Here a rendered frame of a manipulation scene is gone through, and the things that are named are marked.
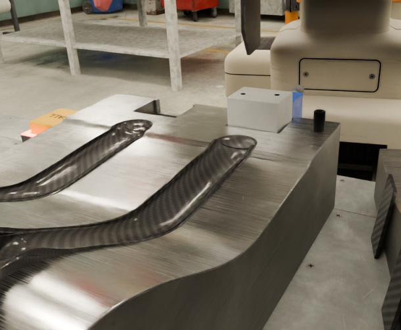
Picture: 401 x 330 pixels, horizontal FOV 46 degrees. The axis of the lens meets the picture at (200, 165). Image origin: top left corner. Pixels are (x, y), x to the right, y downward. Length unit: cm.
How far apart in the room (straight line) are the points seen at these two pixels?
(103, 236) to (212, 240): 7
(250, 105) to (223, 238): 17
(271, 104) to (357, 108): 36
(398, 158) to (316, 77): 34
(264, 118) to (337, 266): 14
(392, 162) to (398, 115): 30
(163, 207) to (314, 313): 13
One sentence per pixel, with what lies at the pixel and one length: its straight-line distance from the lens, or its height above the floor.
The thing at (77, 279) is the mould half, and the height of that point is 93.
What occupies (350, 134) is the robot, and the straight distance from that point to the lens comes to 77.
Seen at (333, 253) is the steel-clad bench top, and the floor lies 80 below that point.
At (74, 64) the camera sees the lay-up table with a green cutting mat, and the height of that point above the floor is 10.
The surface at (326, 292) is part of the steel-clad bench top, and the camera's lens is 39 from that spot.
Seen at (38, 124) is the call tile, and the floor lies 84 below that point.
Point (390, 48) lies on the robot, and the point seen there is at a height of 89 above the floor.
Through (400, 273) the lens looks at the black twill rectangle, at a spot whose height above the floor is 85.
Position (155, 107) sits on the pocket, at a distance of 53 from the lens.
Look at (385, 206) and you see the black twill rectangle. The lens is 41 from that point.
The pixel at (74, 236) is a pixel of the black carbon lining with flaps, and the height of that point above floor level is 90.
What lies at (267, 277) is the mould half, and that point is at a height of 84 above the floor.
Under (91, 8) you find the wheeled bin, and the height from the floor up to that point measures 9.
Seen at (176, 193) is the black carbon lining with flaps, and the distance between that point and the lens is 35.
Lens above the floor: 105
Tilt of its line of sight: 26 degrees down
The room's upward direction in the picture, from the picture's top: 4 degrees counter-clockwise
